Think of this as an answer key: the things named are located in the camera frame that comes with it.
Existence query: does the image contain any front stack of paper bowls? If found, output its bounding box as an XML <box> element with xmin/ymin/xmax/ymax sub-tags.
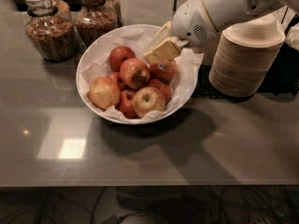
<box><xmin>208</xmin><ymin>14</ymin><xmax>285</xmax><ymax>97</ymax></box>

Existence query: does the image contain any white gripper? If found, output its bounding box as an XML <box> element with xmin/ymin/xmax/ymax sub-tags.
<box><xmin>143</xmin><ymin>0</ymin><xmax>218</xmax><ymax>63</ymax></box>

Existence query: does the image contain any glass jar of granola right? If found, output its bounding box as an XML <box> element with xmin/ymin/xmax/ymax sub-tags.
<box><xmin>74</xmin><ymin>0</ymin><xmax>118</xmax><ymax>47</ymax></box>

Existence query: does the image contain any rear stack of paper bowls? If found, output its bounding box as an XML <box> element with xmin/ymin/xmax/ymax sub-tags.
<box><xmin>193</xmin><ymin>35</ymin><xmax>221</xmax><ymax>66</ymax></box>

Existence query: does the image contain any white bowl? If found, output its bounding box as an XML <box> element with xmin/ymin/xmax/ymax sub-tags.
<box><xmin>76</xmin><ymin>23</ymin><xmax>199</xmax><ymax>125</ymax></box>

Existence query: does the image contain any red apple with sticker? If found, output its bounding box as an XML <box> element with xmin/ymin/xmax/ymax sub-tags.
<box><xmin>149</xmin><ymin>61</ymin><xmax>177</xmax><ymax>82</ymax></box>

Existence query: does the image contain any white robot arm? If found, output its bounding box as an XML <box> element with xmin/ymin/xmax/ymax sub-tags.
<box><xmin>144</xmin><ymin>0</ymin><xmax>299</xmax><ymax>63</ymax></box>

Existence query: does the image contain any dark red apple bottom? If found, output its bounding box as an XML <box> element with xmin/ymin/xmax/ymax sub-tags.
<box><xmin>117</xmin><ymin>90</ymin><xmax>136</xmax><ymax>119</ymax></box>

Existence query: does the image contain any glass jar of granola left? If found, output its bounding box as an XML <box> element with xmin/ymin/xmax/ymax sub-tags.
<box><xmin>24</xmin><ymin>0</ymin><xmax>76</xmax><ymax>62</ymax></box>

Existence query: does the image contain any stack of paper bowls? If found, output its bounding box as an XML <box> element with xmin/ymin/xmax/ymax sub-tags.
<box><xmin>208</xmin><ymin>14</ymin><xmax>285</xmax><ymax>97</ymax></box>
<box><xmin>193</xmin><ymin>35</ymin><xmax>221</xmax><ymax>66</ymax></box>

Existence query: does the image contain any white napkin holder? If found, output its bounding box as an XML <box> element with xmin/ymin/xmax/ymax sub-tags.
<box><xmin>121</xmin><ymin>0</ymin><xmax>174</xmax><ymax>26</ymax></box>

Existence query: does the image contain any yellow-red apple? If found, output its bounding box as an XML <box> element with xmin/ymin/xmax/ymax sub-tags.
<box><xmin>88</xmin><ymin>77</ymin><xmax>121</xmax><ymax>110</ymax></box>
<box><xmin>133</xmin><ymin>87</ymin><xmax>166</xmax><ymax>118</ymax></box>

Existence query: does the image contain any yellow-red apple front left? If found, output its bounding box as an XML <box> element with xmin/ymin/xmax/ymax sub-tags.
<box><xmin>88</xmin><ymin>77</ymin><xmax>121</xmax><ymax>110</ymax></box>

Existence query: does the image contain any small red apple left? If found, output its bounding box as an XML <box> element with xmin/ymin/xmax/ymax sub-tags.
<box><xmin>107</xmin><ymin>72</ymin><xmax>125</xmax><ymax>91</ymax></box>

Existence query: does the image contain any glass jar of granola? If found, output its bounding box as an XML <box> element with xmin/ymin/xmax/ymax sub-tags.
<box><xmin>74</xmin><ymin>0</ymin><xmax>118</xmax><ymax>47</ymax></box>
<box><xmin>24</xmin><ymin>0</ymin><xmax>76</xmax><ymax>62</ymax></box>

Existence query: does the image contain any white paper liner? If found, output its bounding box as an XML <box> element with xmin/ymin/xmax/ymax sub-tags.
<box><xmin>79</xmin><ymin>28</ymin><xmax>205</xmax><ymax>122</ymax></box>

